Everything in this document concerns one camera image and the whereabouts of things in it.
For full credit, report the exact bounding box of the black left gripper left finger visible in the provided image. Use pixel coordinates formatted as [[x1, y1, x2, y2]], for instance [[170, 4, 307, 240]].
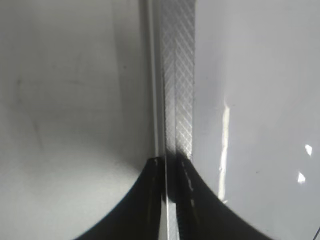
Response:
[[77, 157, 165, 240]]

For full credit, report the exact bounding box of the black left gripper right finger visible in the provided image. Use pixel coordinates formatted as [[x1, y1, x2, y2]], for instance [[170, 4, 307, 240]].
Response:
[[175, 159, 271, 240]]

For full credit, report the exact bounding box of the white board with grey frame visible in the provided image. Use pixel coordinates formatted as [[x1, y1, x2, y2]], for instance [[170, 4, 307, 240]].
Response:
[[142, 0, 320, 240]]

